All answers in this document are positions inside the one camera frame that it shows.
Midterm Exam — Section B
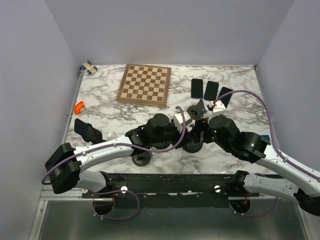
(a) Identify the aluminium frame rail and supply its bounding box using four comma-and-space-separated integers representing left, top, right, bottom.
39, 188, 83, 201

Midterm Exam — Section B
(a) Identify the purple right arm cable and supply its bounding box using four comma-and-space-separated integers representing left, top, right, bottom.
212, 89, 320, 218

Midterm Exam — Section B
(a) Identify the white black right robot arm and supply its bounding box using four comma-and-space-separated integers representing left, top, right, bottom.
191, 114, 320, 216

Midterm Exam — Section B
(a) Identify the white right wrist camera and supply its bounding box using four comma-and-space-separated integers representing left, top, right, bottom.
207, 100, 226, 121

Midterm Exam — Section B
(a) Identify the brown-base near phone stand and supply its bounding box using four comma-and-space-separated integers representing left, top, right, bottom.
132, 154, 152, 167

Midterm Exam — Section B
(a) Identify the blue toy brick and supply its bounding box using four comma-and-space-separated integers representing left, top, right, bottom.
261, 135, 271, 141

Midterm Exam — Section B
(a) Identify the black tall round-base phone stand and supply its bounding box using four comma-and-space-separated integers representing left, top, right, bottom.
151, 141, 171, 150

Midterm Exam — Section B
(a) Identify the black right round-base stand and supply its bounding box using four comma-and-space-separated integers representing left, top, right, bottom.
182, 142, 203, 154

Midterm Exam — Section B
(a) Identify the blue-edged black phone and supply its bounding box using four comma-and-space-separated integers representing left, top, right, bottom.
203, 81, 219, 101

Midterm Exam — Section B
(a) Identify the wooden chessboard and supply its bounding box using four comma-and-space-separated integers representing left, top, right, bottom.
116, 63, 172, 108

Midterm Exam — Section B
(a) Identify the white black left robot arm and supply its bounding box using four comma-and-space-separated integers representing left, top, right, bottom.
44, 112, 191, 198

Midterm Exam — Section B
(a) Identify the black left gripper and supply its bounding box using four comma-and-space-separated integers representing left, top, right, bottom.
151, 120, 193, 150

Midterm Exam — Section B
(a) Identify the blue wheeled wooden toy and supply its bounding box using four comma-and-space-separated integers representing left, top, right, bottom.
80, 61, 98, 75

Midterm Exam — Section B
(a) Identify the orange plastic piece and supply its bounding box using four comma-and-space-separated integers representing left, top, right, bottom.
74, 101, 85, 115

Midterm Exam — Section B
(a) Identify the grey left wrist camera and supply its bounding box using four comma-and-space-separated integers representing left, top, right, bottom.
173, 112, 194, 133

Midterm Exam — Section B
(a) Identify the brown-base far phone stand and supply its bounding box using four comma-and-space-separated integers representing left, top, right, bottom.
187, 99, 208, 120

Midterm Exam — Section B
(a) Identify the brown-base phone stand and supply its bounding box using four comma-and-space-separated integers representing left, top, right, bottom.
132, 154, 152, 167
187, 99, 208, 120

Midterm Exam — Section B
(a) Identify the black phone with purple edge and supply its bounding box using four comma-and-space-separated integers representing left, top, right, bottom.
191, 78, 203, 99

